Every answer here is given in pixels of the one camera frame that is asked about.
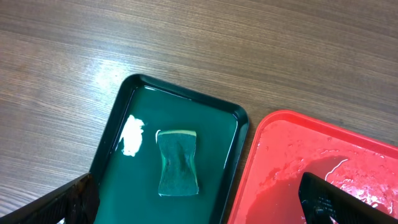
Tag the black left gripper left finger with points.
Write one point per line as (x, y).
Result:
(75, 202)

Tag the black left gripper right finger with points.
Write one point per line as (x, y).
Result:
(322, 202)

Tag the green scrubbing sponge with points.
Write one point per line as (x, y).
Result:
(177, 150)

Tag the black tray with green water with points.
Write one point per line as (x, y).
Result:
(127, 165)

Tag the red plastic tray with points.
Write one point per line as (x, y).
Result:
(287, 144)

